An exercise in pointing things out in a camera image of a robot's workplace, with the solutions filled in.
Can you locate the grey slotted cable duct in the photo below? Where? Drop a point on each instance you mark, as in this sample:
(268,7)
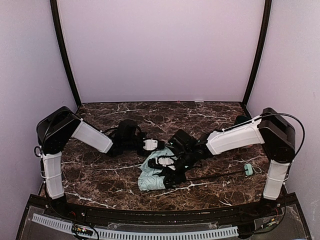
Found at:
(135,234)

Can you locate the right black corner post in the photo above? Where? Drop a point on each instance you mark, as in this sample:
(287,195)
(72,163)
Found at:
(259,51)

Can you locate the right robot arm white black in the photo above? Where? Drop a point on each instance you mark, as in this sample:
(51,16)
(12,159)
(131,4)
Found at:
(269,129)

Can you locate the mint green folding umbrella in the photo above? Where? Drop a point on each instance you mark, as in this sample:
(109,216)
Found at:
(151,179)

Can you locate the dark green cup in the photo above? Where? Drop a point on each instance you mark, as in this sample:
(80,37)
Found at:
(241,119)

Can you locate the black corner post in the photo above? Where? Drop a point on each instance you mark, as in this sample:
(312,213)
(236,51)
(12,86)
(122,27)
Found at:
(259,51)
(63,51)

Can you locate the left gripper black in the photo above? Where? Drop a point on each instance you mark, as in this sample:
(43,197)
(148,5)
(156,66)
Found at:
(161,145)

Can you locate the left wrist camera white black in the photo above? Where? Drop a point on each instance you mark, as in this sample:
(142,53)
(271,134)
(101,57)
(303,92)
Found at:
(150,145)

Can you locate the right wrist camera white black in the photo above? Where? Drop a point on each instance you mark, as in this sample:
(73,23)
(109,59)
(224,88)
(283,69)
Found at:
(161,162)

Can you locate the left black corner post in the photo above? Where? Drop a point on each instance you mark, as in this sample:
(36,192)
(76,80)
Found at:
(63,51)

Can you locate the black front frame rail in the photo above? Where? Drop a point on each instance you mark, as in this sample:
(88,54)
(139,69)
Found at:
(239,214)

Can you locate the small green circuit board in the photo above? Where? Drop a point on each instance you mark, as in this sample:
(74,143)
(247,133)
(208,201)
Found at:
(79,230)

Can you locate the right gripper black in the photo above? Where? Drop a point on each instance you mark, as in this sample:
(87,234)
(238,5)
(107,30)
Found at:
(172,175)

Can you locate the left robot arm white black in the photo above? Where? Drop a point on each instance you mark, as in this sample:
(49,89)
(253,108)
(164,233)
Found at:
(55,131)

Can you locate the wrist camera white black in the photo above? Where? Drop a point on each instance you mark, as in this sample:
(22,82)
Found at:
(161,162)
(150,145)

